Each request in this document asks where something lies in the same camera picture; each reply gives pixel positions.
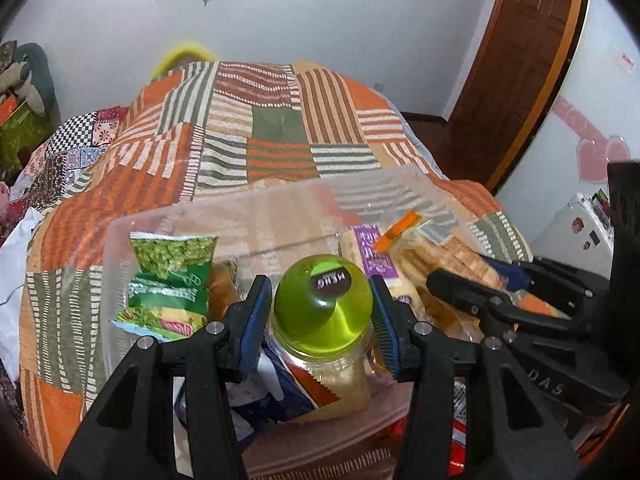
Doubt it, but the green jelly cup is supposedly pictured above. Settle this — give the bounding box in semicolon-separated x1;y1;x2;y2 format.
268;254;373;366

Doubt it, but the orange cracker pack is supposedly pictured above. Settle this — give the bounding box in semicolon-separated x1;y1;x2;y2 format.
373;210;506;327

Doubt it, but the purple label bread pack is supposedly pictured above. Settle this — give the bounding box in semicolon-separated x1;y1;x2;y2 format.
338;224;426;320

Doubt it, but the blue snack bag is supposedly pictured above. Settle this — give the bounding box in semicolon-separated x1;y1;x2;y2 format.
174;343;342;441

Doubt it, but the green pea snack bag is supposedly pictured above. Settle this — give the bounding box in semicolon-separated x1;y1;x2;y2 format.
112;232;218;342

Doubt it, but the red snack packet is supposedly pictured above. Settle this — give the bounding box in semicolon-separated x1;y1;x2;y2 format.
388;417;466;477

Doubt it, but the white sticker covered appliance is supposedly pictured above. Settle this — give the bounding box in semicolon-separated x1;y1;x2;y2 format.
532;193;614;278

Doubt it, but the clear plastic storage bin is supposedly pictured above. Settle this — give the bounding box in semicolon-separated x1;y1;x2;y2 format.
101;166;498;479

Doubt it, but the white plastic bag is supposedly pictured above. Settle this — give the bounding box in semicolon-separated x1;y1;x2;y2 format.
0;208;43;382

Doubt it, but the wooden door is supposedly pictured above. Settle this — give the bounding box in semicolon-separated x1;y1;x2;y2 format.
445;0;585;192

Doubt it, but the patchwork striped bed quilt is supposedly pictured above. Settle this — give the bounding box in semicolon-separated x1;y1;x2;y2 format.
20;62;532;468

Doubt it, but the yellow curved object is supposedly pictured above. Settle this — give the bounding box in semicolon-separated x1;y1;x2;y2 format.
151;42;216;79

